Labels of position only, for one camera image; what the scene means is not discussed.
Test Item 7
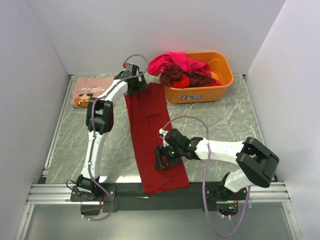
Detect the folded pink printed t-shirt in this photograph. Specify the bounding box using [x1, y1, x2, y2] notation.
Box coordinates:
[70, 76, 114, 108]

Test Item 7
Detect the dark maroon crumpled shirt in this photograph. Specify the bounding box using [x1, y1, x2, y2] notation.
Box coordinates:
[159, 66, 220, 88]

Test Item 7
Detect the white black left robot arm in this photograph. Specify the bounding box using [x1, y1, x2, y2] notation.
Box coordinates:
[70, 62, 148, 202]

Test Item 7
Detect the aluminium frame rail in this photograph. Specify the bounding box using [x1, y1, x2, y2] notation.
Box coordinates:
[14, 74, 76, 240]

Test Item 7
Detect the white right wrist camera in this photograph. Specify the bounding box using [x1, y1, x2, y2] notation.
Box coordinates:
[158, 128, 169, 147]

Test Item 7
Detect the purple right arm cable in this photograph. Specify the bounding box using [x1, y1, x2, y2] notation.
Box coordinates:
[162, 115, 252, 238]

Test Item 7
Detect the dark red t-shirt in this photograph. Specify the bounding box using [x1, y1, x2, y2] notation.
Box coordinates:
[124, 82, 190, 195]

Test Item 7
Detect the bright red crumpled shirt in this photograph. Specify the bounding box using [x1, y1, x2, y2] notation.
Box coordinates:
[172, 74, 190, 89]

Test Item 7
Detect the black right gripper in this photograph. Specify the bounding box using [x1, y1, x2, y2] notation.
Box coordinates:
[154, 143, 183, 171]

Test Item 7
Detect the orange plastic laundry basket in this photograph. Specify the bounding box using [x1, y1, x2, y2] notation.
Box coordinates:
[164, 51, 234, 104]

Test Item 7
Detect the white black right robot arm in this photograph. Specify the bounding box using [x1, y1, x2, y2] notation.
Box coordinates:
[154, 128, 280, 202]

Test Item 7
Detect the black base crossbar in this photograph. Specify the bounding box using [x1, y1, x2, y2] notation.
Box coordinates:
[69, 181, 251, 213]

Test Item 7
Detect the magenta pink crumpled shirt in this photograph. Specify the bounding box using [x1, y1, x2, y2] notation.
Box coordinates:
[147, 52, 213, 78]

